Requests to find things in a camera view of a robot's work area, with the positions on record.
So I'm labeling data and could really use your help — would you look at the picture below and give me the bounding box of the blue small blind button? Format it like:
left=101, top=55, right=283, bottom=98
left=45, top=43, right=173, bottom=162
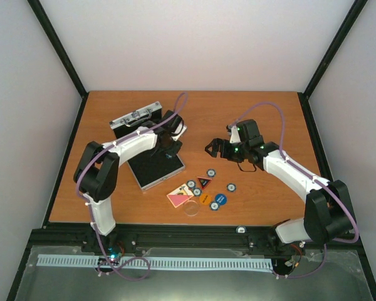
left=214, top=193, right=227, bottom=206

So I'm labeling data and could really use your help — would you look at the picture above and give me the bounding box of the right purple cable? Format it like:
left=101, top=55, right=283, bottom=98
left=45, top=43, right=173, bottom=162
left=227, top=101, right=360, bottom=279

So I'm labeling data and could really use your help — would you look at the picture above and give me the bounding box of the aluminium poker case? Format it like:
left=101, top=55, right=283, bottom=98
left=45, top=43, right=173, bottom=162
left=109, top=102, right=185, bottom=191

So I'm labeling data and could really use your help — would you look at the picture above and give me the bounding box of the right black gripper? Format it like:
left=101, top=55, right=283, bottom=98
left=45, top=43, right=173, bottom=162
left=206, top=138, right=249, bottom=164

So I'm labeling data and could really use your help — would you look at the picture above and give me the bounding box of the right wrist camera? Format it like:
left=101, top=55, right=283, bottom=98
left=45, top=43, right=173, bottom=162
left=227, top=125, right=241, bottom=144

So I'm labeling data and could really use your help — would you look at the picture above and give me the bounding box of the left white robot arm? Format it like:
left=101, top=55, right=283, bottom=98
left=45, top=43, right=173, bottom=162
left=73, top=109, right=187, bottom=253

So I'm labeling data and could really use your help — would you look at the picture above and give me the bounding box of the triangular all in button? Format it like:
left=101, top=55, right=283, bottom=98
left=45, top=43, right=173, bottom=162
left=197, top=177, right=212, bottom=190

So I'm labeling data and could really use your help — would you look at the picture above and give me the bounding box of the clear round dealer button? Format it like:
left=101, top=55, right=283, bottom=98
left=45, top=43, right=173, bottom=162
left=183, top=200, right=200, bottom=217

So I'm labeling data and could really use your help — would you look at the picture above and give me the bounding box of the orange big blind button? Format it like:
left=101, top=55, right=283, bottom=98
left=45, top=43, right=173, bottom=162
left=199, top=193, right=212, bottom=206

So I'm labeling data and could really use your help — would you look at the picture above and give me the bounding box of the black aluminium frame rail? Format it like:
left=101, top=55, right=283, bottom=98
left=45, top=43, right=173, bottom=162
left=28, top=221, right=364, bottom=258

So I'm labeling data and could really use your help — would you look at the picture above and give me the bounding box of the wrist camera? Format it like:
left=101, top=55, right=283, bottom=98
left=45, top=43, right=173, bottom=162
left=227, top=125, right=241, bottom=144
left=172, top=125, right=187, bottom=141

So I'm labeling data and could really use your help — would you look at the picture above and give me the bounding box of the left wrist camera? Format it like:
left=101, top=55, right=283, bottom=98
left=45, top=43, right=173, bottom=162
left=172, top=125, right=187, bottom=141

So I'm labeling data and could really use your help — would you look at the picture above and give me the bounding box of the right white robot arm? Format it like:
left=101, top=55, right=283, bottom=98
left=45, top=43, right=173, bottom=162
left=204, top=120, right=356, bottom=245

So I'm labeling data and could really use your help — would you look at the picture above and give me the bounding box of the pink yellow card deck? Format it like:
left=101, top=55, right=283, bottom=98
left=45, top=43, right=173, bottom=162
left=167, top=184, right=194, bottom=208

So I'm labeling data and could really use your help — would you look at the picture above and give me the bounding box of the light blue cable duct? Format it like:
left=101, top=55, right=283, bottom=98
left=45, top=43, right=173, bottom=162
left=36, top=255, right=273, bottom=273

